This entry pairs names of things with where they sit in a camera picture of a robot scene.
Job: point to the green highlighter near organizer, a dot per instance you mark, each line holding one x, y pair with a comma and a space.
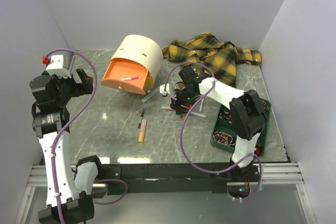
150, 95

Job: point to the white pen yellow cap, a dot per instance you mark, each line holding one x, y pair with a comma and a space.
198, 114

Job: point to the green compartment tray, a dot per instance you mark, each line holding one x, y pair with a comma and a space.
223, 126

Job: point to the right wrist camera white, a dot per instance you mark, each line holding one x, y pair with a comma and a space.
164, 90

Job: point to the dark floral hair band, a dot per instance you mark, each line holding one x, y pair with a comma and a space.
265, 105

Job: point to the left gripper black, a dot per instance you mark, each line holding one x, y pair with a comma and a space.
79, 88

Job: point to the pink top drawer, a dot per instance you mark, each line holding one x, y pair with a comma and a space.
123, 68

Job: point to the dark patterned hair band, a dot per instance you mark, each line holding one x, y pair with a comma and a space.
226, 116

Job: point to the brown patterned hair band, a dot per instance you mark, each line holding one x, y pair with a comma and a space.
224, 138

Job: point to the cream round drawer organizer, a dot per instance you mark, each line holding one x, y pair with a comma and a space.
142, 50

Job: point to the yellow drawer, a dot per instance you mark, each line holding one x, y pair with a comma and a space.
149, 82

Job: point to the orange black hair band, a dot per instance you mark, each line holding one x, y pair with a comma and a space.
259, 150

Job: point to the white pen pink cap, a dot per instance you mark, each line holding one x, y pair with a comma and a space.
130, 78

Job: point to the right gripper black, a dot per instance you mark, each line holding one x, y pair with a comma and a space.
176, 104

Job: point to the purple pastel marker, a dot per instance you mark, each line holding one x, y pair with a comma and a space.
166, 108

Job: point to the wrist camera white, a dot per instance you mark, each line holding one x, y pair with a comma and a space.
164, 90
59, 65

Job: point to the white pen orange cap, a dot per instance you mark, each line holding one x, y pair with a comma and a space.
201, 106

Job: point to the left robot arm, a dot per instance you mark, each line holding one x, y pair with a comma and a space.
69, 198

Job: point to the orange pink highlighter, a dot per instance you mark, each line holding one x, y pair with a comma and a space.
142, 131

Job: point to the yellow plaid shirt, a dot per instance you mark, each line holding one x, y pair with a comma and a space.
221, 57

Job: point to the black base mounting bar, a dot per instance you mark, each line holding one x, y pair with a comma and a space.
170, 178

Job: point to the black thin pen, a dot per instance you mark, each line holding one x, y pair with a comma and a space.
142, 115

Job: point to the aluminium rail frame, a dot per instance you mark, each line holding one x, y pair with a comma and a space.
113, 134

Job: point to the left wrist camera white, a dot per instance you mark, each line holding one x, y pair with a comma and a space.
59, 65

